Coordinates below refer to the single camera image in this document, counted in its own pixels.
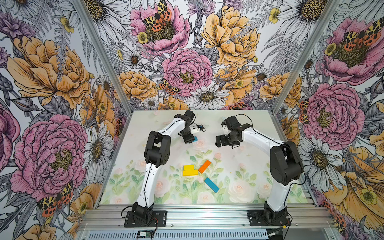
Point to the white vented cable duct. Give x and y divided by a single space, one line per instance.
207 234

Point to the orange block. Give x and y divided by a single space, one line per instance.
204 166

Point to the small green circuit board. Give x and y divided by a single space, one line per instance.
145 235

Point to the aluminium front rail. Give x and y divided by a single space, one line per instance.
194 216

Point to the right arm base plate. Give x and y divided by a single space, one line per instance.
269 218

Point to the long yellow block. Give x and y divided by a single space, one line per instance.
189 173

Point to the right aluminium corner post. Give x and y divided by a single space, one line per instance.
321 25

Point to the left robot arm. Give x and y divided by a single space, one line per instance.
157 154

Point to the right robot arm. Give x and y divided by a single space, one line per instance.
286 167

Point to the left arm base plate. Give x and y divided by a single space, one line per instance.
155 219

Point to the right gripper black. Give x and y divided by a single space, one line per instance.
223 142

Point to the aluminium corner post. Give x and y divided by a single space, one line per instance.
321 25
95 38

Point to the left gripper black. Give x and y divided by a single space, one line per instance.
187 138

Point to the small yellow block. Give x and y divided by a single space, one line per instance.
188 167

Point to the left aluminium corner post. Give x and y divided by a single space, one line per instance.
95 38

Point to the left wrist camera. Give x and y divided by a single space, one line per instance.
197 129

